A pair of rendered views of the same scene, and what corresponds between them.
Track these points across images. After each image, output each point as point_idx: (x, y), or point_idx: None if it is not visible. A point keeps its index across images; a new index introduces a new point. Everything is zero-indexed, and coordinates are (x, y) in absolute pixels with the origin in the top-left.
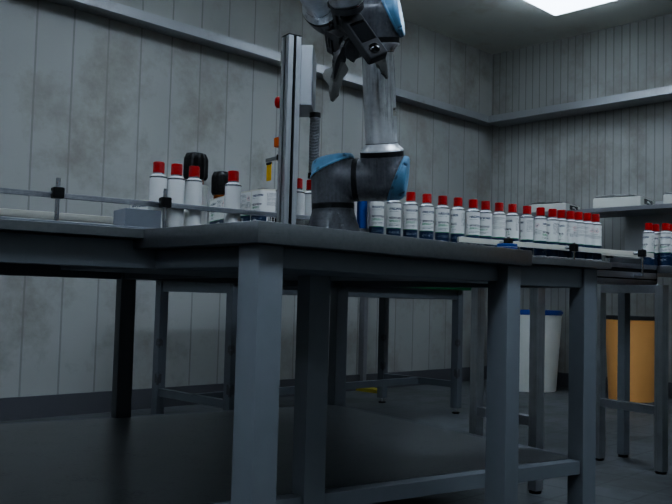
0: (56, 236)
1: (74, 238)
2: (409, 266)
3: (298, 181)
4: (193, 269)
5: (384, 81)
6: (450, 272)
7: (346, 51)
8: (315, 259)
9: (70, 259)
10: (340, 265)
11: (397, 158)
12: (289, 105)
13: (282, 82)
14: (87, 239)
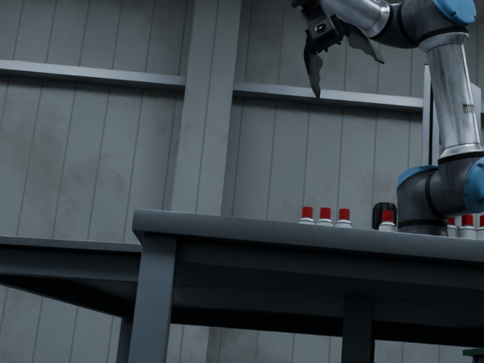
0: (88, 253)
1: (103, 256)
2: (395, 270)
3: (465, 217)
4: (196, 282)
5: (446, 77)
6: (477, 281)
7: (312, 42)
8: (237, 255)
9: (98, 274)
10: (275, 263)
11: (471, 160)
12: (426, 135)
13: (423, 114)
14: (114, 256)
